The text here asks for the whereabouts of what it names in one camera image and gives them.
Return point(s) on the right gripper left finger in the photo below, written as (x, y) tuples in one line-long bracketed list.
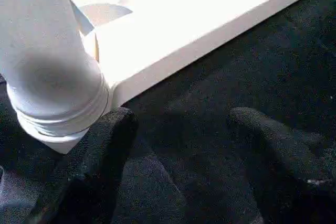
[(105, 161)]

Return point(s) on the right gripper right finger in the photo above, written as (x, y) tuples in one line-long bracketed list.
[(283, 171)]

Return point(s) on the white plastic table leg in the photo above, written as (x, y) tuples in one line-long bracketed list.
[(39, 37)]

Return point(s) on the white plastic table top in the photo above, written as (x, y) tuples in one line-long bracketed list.
[(183, 11)]

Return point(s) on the black mat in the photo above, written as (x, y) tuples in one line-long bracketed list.
[(236, 77)]

